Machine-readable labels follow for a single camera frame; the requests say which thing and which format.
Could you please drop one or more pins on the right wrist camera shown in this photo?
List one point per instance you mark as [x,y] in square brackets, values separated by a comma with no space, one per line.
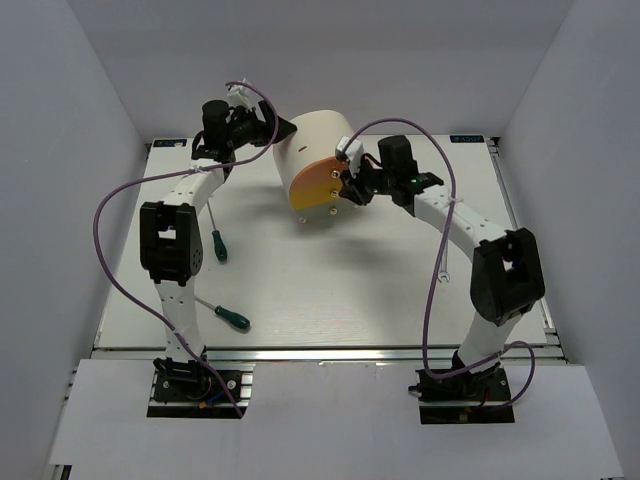
[349,150]

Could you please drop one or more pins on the silver open-end wrench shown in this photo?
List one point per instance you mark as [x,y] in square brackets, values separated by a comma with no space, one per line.
[443,274]

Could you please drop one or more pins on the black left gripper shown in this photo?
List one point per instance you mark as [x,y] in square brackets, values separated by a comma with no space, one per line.
[263,130]

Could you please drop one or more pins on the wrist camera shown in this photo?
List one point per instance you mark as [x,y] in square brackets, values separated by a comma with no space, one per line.
[238,94]
[349,150]

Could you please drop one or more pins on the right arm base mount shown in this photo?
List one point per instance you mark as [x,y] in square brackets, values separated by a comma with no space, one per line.
[464,400]

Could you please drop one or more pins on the orange drawer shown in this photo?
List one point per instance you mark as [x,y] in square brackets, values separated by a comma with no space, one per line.
[324,172]

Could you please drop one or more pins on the cream drawer cabinet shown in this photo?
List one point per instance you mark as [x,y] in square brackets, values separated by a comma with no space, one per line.
[318,133]

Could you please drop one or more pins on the long green screwdriver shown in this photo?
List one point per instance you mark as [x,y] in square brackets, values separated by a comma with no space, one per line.
[219,246]

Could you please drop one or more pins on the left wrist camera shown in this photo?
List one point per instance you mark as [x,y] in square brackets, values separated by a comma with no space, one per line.
[238,94]

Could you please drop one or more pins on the large green-handled screwdriver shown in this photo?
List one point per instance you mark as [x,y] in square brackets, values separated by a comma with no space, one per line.
[233,319]

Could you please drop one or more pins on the yellow drawer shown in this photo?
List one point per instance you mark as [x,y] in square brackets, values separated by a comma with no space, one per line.
[303,197]

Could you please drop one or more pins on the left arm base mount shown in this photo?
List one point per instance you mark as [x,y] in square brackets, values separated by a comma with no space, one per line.
[191,391]

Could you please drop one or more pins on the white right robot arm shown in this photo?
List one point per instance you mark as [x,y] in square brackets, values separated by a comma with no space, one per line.
[506,274]

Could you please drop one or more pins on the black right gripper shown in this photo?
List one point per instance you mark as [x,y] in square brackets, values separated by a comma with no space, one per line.
[352,185]

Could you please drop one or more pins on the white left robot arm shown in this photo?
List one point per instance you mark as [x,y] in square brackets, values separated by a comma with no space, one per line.
[171,249]

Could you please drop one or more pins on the aluminium table rail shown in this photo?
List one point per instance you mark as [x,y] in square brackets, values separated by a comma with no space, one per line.
[546,353]

